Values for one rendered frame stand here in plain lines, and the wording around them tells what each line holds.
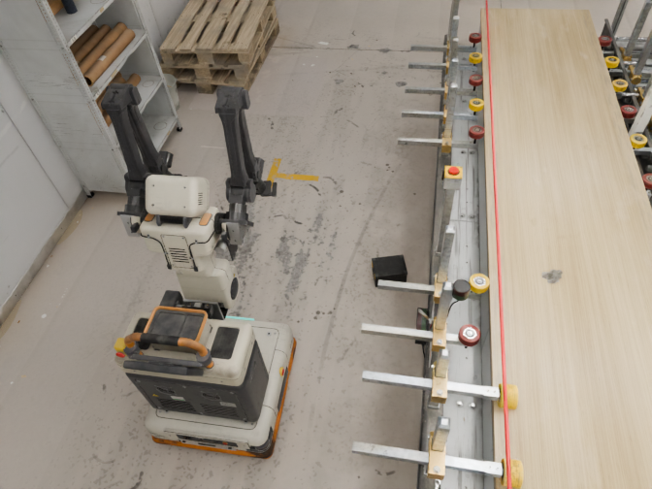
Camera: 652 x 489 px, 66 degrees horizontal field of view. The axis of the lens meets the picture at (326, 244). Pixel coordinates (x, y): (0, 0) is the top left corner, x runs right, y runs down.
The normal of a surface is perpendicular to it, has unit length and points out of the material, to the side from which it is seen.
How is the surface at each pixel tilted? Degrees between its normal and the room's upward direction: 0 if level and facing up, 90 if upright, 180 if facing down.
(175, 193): 48
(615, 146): 0
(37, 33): 90
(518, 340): 0
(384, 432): 0
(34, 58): 90
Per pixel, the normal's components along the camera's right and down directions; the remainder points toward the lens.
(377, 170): -0.07, -0.64
